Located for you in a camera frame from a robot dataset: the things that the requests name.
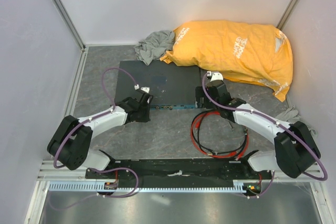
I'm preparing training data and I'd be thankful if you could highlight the purple cable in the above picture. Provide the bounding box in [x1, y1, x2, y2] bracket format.
[202, 73, 328, 201]
[52, 68, 139, 169]

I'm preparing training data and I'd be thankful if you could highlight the black ethernet cable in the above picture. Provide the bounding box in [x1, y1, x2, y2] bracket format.
[192, 112, 247, 158]

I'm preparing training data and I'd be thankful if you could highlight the slotted cable duct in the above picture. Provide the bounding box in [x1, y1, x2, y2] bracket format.
[48, 181, 252, 193]

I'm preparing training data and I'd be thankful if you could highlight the grey cloth at right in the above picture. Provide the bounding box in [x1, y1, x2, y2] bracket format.
[276, 106, 318, 139]

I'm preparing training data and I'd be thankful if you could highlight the yellow printed fabric bag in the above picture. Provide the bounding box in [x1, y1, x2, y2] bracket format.
[160, 20, 293, 102]

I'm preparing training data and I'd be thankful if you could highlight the grey cloth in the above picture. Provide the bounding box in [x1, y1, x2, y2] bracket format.
[276, 106, 318, 139]
[134, 30, 175, 66]

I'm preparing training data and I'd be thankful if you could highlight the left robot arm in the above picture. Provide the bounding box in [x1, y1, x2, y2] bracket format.
[47, 87, 153, 178]

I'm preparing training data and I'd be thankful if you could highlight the grey cloth at back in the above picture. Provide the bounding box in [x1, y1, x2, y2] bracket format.
[134, 30, 175, 66]

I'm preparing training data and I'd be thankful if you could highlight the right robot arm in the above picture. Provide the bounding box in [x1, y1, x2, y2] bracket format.
[195, 80, 321, 179]

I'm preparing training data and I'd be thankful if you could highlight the dark grey network switch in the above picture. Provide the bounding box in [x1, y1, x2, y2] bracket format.
[114, 60, 201, 109]

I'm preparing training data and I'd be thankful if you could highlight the red ethernet cable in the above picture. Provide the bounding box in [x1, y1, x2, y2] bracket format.
[190, 111, 249, 161]

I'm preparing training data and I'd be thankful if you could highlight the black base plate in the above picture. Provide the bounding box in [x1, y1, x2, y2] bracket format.
[85, 158, 272, 188]

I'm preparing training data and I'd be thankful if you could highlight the aluminium frame rail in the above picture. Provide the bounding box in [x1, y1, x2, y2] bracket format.
[24, 46, 89, 223]

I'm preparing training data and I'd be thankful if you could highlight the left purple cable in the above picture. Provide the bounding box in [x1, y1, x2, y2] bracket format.
[52, 68, 139, 169]

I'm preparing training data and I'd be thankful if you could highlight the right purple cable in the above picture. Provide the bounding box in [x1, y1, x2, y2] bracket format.
[202, 73, 328, 201]

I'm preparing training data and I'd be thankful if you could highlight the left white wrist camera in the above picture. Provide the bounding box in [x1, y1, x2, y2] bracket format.
[134, 84, 150, 93]

